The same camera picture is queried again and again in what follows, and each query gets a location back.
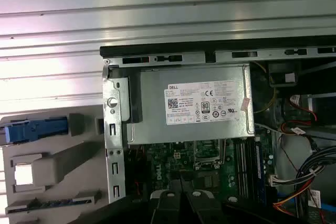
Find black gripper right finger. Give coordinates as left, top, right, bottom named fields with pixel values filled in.
left=180, top=170, right=227, bottom=224

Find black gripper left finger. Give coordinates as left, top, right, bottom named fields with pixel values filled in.
left=150, top=178, right=183, bottom=224

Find hard disk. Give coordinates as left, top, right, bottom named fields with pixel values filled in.
left=0, top=116, right=69, bottom=146

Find gold chipset heatsink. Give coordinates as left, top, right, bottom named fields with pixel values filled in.
left=196, top=172, right=221, bottom=193

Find green motherboard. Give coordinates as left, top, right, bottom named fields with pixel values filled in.
left=124, top=140, right=279, bottom=209

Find black RAM slot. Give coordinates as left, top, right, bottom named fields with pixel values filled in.
left=235, top=140, right=242, bottom=201
left=240, top=140, right=248, bottom=201

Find CPU socket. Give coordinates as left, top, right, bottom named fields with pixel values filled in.
left=193, top=140, right=227, bottom=169

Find grey power supply unit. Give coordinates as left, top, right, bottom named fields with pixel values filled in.
left=127, top=63, right=256, bottom=145

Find black open PC case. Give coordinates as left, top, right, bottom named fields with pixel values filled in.
left=83, top=35, right=336, bottom=224

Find green RAM stick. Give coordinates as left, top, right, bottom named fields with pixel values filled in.
left=26, top=197, right=90, bottom=209

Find grey parts rack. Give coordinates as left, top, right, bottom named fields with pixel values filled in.
left=0, top=104, right=111, bottom=224

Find silver CPU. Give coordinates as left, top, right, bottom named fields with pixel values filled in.
left=15, top=164, right=34, bottom=186

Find orange flat cable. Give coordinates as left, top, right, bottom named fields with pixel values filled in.
left=272, top=179, right=316, bottom=213

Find black cable bundle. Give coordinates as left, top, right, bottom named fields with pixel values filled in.
left=295, top=145, right=336, bottom=224

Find yellow wire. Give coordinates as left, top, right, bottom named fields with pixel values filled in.
left=256, top=62, right=278, bottom=116

